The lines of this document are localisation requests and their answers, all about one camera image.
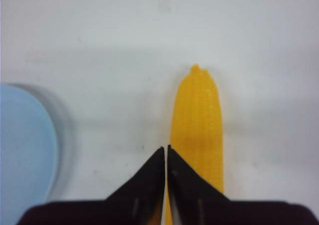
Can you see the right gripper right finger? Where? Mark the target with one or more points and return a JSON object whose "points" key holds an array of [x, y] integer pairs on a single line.
{"points": [[193, 201]]}

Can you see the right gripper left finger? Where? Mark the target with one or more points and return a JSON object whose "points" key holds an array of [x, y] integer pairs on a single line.
{"points": [[139, 201]]}

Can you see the yellow corn cob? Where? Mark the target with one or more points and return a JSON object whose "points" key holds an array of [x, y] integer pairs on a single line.
{"points": [[196, 127]]}

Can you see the light blue round plate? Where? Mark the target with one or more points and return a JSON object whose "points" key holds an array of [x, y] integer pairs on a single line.
{"points": [[28, 153]]}

